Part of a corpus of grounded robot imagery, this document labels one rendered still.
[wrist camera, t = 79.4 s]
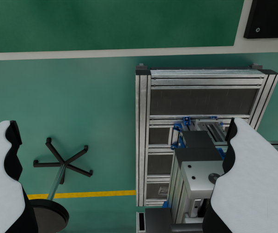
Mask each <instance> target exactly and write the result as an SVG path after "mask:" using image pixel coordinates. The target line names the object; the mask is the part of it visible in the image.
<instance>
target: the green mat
mask: <svg viewBox="0 0 278 233"><path fill-rule="evenodd" d="M243 3H244V0H0V53H8V52H40V51H72V50H104V49H152V48H184V47H216V46H234V42H235V38H236V33H237V29H238V25H239V21H240V17H241V13H242V8H243Z"/></svg>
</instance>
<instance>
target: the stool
mask: <svg viewBox="0 0 278 233"><path fill-rule="evenodd" d="M45 145H46V146H47V147H48V148H49V150H50V151H51V152H52V154H53V155H54V156H55V157H56V158H57V160H58V161H59V162H54V163H39V162H38V160H34V161H33V166H34V167H60V169H59V171H58V173H57V176H56V178H55V180H54V183H53V185H52V187H51V190H50V192H49V194H48V197H47V199H31V200H30V203H31V205H32V207H33V209H34V212H35V216H36V221H37V225H38V233H57V232H59V231H61V230H63V229H64V228H65V227H66V226H67V224H68V220H69V213H68V211H67V210H66V209H65V208H64V207H63V206H62V205H60V204H59V203H56V202H54V201H53V198H54V196H55V193H56V191H57V188H58V186H59V184H63V183H64V176H65V170H66V168H68V169H71V170H73V171H75V172H78V173H80V174H83V175H85V176H88V177H91V176H92V175H93V170H90V172H87V171H84V170H82V169H80V168H77V167H75V166H72V165H70V163H71V162H73V161H74V160H76V159H77V158H79V157H80V156H82V155H83V154H85V153H87V151H88V146H87V145H85V146H84V149H83V150H82V151H80V152H78V153H77V154H75V155H74V156H72V157H71V158H69V159H68V160H66V161H64V160H63V158H62V157H61V156H60V154H59V153H58V152H57V151H56V149H55V148H54V146H53V145H52V144H51V138H50V137H49V138H47V139H46V143H45Z"/></svg>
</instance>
